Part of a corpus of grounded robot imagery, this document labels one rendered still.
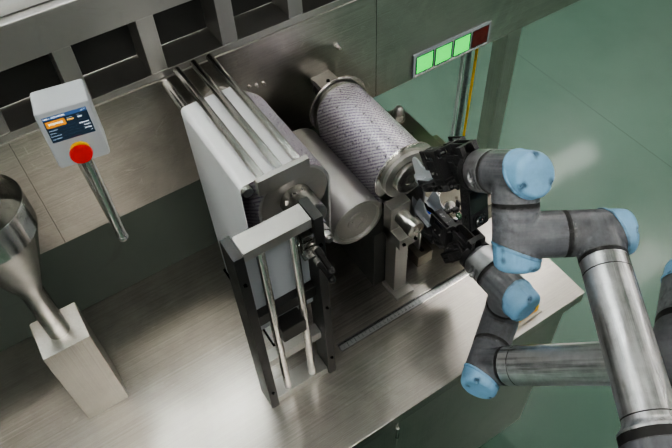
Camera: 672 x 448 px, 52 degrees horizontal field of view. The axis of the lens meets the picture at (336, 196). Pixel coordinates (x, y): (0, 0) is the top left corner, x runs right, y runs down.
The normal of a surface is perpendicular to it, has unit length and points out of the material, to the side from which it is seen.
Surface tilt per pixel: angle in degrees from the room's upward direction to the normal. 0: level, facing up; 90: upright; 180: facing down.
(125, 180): 90
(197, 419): 0
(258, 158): 0
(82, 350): 90
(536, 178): 50
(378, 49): 90
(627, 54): 0
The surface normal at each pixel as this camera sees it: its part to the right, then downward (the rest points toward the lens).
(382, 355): -0.04, -0.65
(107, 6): 0.54, 0.62
